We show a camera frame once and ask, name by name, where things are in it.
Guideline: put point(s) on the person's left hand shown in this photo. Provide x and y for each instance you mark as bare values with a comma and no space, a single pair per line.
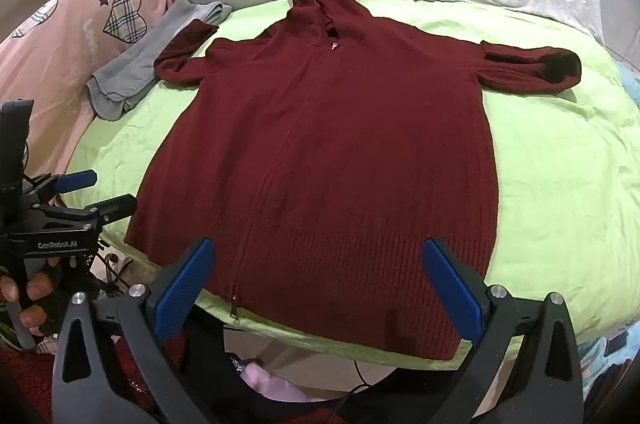
37,289

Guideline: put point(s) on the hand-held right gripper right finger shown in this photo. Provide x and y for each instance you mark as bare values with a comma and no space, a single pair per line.
452,289

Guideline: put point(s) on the light green bed sheet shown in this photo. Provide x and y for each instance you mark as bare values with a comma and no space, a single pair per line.
550,184

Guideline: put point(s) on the grey folded cloth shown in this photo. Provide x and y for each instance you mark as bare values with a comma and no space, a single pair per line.
135,63

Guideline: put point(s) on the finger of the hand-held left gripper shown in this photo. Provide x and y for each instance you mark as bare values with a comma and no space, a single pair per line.
117,205
80,180

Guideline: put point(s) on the light pink cloth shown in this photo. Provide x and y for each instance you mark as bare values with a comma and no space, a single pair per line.
272,384

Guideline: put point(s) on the maroon hooded knit sweater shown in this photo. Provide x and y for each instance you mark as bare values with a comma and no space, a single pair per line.
320,153

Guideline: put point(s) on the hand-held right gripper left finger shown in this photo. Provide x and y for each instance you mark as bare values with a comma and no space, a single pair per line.
182,289

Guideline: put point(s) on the pink quilt with plaid hearts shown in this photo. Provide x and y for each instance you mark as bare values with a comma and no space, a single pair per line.
65,48

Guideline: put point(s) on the dark red fuzzy cloth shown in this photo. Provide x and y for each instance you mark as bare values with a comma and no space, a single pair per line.
27,379

